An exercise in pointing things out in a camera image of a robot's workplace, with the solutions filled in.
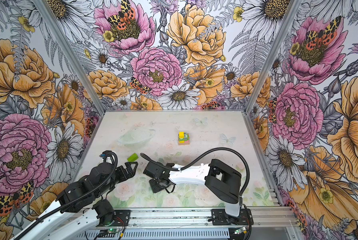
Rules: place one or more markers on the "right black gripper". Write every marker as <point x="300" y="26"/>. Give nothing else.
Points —
<point x="154" y="188"/>

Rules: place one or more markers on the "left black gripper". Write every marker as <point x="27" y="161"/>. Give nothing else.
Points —
<point x="120" y="170"/>

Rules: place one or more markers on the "lime green block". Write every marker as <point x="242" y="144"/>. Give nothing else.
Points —
<point x="134" y="157"/>

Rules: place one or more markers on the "green owl number block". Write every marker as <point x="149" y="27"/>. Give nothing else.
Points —
<point x="186" y="138"/>

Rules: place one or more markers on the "natural wood block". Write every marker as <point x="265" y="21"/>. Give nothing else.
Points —
<point x="182" y="143"/>

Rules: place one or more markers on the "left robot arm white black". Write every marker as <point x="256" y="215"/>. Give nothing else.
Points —
<point x="77" y="195"/>

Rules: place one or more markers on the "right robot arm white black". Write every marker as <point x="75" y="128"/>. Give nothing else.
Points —
<point x="219" y="178"/>

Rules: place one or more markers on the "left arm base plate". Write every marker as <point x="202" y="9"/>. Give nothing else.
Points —
<point x="116" y="218"/>

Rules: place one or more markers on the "white vented cable duct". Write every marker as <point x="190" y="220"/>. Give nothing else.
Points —
<point x="156" y="234"/>

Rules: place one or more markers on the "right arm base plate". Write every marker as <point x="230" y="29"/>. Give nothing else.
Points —
<point x="220" y="218"/>

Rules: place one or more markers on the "aluminium front rail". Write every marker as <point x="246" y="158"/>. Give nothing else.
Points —
<point x="177" y="218"/>

